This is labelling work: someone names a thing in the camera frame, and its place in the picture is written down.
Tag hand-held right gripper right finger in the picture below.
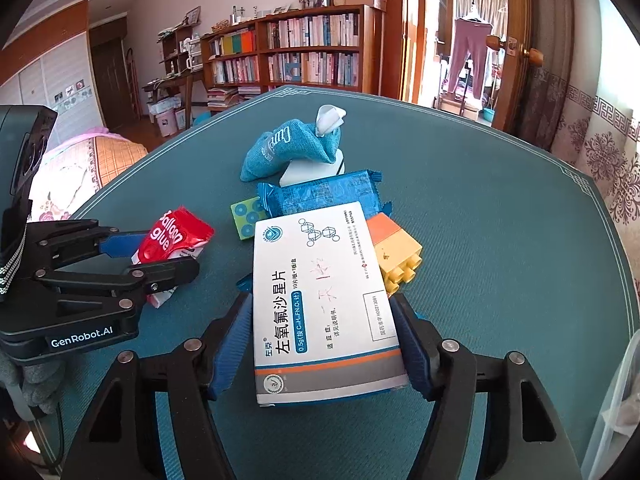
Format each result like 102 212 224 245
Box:
387 292 583 480

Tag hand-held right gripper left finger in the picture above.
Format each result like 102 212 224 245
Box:
60 287 256 480

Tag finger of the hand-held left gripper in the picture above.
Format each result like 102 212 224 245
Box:
32 257 201 313
27 219 153 273

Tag red glue packet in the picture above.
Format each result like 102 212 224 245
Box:
131 206 216 309

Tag white medicine box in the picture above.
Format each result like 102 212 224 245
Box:
251 201 408 407

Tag yellow orange toy brick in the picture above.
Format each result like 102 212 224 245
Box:
366 212 423 297

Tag blue snack packet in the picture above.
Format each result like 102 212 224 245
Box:
256 169 396 221

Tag blue mesh pouch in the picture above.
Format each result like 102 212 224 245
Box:
239 105 347 182

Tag white sponge block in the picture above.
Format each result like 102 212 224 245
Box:
278 151 347 187

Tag clear plastic bowl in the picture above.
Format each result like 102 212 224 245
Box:
582 330 640 480

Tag bed with floral blanket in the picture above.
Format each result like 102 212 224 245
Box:
27 127 150 223

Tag white sliding wardrobe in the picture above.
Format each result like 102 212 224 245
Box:
0 0 108 131

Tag white storage bin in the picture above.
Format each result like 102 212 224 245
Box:
148 96 183 137

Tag wooden desk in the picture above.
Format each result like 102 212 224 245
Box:
142 67 208 131

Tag stacks of books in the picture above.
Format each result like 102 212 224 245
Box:
206 85 262 111

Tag wooden desk shelf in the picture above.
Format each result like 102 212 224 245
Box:
159 24 205 75

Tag white patterned curtain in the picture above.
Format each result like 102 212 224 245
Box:
550 0 640 276

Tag rows of books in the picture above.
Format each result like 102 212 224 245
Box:
207 12 361 86

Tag dark lace curtain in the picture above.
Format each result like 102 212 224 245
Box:
515 0 573 151

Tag hanging purple pants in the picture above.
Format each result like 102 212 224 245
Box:
446 16 493 102

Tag wooden bookcase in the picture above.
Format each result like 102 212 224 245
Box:
200 5 386 111

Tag wooden door with knob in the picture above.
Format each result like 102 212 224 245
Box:
486 0 547 133

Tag wooden door frame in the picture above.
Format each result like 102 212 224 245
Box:
382 0 426 106

